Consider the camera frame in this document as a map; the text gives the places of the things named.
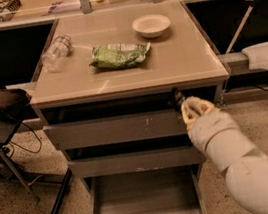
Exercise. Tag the white paper bowl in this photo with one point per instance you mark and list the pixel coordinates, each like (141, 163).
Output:
(151, 26)

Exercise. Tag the green chip bag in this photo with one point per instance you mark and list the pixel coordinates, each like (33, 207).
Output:
(119, 56)

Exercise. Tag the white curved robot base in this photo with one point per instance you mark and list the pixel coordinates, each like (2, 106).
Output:
(257, 56)

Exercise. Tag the grey open bottom drawer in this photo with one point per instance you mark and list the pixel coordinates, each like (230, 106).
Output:
(166, 191)

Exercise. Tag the white stick with handle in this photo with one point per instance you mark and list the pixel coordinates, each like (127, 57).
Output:
(251, 4)

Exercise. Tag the clear plastic water bottle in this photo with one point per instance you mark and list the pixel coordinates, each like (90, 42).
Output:
(56, 53)

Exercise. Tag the black power strip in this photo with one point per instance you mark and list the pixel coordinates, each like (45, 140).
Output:
(11, 6)

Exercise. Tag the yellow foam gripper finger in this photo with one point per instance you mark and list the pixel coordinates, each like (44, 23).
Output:
(201, 107)
(188, 114)

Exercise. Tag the black rxbar chocolate bar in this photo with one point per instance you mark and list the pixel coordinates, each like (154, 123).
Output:
(178, 98)

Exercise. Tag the grey middle drawer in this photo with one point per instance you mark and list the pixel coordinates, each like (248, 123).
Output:
(136, 162)

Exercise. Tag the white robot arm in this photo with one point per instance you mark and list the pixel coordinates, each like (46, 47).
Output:
(242, 164)

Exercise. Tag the grey drawer cabinet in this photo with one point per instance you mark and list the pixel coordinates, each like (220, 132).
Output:
(180, 58)

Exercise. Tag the dark stool with stand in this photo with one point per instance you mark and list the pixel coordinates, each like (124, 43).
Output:
(11, 171)

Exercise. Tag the grey top drawer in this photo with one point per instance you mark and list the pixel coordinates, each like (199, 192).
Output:
(111, 130)

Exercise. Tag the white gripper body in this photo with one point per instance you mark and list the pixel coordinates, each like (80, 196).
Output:
(211, 128)

